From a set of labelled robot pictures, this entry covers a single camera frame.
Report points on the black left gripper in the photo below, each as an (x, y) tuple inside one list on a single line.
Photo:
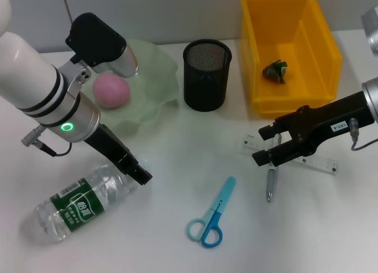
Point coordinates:
[(109, 146)]

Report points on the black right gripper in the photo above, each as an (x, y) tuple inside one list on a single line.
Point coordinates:
[(327, 128)]

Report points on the clear green-label water bottle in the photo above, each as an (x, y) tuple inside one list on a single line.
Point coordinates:
[(76, 208)]

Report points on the green plastic wrapper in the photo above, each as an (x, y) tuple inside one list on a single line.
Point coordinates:
[(274, 72)]

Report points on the pink toy peach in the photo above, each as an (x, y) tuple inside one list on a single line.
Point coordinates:
[(113, 92)]

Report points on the silver white pen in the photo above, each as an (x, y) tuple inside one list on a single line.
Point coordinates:
[(270, 184)]

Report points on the clear plastic ruler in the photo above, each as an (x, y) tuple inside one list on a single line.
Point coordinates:
[(322, 163)]

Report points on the blue scissors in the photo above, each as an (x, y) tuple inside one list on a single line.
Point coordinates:
[(217, 214)]

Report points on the black mesh pen holder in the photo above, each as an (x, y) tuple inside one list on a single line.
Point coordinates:
[(206, 78)]

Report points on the green wavy glass fruit plate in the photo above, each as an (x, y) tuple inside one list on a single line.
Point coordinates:
[(156, 78)]

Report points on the yellow plastic bin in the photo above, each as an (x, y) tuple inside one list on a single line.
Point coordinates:
[(289, 33)]

